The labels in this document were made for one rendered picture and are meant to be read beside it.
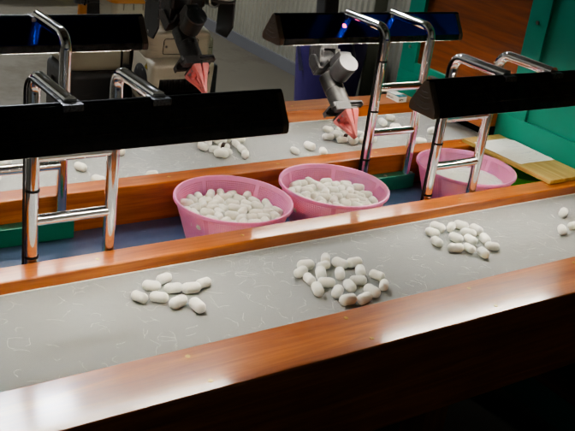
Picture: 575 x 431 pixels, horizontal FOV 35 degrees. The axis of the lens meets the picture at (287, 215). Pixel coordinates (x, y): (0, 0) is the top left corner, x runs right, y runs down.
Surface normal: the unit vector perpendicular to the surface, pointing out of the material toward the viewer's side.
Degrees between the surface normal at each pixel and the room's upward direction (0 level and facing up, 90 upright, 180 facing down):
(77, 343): 0
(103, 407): 0
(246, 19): 90
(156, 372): 0
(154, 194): 90
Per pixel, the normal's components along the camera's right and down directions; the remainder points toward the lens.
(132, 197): 0.55, 0.40
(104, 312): 0.13, -0.91
